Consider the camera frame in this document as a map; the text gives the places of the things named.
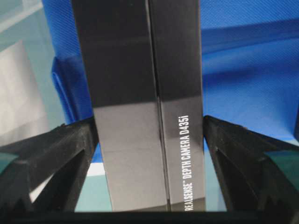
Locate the clear plastic storage case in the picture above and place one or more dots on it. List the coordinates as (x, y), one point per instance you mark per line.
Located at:
(68, 76)

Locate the white paper label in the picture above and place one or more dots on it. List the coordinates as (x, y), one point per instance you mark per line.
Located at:
(22, 111)

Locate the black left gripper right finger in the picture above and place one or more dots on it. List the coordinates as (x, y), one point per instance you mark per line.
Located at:
(255, 171)

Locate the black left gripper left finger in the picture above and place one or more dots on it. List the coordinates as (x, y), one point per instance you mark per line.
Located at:
(49, 169)

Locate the black box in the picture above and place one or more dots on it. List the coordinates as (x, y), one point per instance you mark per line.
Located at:
(142, 60)

